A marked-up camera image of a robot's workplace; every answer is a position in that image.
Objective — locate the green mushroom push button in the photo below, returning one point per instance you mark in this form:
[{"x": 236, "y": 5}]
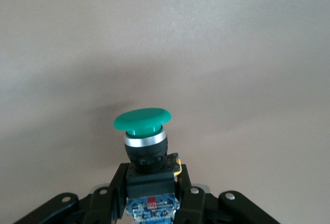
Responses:
[{"x": 143, "y": 121}]

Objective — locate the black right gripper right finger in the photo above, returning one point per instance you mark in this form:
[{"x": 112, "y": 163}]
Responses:
[{"x": 189, "y": 200}]

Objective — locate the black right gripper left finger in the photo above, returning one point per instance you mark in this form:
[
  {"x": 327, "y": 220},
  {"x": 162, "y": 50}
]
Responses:
[{"x": 117, "y": 190}]

